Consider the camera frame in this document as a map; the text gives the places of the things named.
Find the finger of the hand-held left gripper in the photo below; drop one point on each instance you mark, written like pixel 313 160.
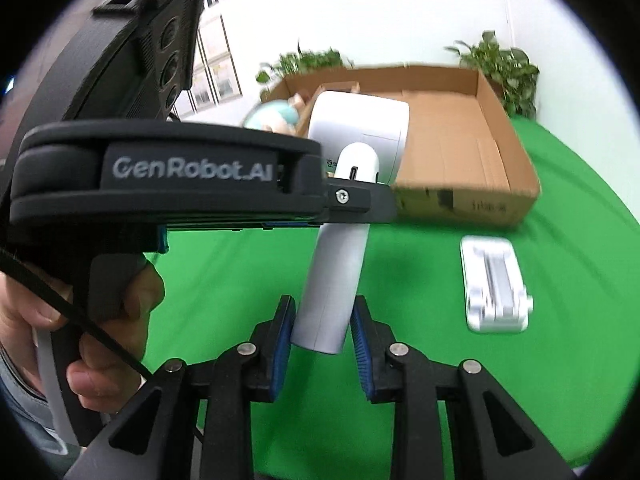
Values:
pixel 360 200

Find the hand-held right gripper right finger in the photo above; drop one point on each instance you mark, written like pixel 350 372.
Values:
pixel 361 345

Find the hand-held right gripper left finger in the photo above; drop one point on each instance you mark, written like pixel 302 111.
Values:
pixel 282 340

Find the white handheld appliance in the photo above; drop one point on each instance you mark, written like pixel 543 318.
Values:
pixel 330 280

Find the pink pig plush toy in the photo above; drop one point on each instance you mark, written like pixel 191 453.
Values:
pixel 275 115

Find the large cardboard box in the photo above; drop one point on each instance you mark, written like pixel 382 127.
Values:
pixel 450 150

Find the person's left hand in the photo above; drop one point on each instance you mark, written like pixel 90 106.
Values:
pixel 30 305

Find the bushy green potted plant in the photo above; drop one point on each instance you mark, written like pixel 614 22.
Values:
pixel 310 62

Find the white folding phone stand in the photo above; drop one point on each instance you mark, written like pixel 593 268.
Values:
pixel 495 285

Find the green tablecloth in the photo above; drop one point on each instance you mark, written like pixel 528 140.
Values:
pixel 550 310

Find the tall green potted plant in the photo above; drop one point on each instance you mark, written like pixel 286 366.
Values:
pixel 505 70

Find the person's blue jeans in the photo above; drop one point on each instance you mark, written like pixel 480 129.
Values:
pixel 20 410

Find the wall of framed certificates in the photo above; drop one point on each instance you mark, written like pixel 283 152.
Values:
pixel 215 60

